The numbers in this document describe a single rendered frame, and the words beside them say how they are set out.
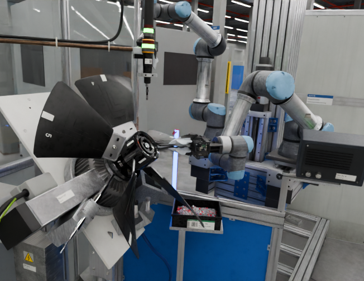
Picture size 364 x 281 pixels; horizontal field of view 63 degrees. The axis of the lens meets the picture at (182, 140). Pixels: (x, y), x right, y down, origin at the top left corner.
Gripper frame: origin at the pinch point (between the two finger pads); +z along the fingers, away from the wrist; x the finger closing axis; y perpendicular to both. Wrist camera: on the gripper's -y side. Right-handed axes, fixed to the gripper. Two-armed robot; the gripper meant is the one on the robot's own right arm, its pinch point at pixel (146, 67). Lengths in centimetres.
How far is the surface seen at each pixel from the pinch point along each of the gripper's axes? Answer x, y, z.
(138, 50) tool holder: -23, -54, -6
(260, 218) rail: -69, -16, 67
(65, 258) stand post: 6, -61, 80
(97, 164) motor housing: -15, -67, 33
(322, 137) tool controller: -90, -18, 24
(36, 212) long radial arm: -17, -97, 36
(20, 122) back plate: 11, -73, 20
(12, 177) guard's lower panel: 46, -50, 54
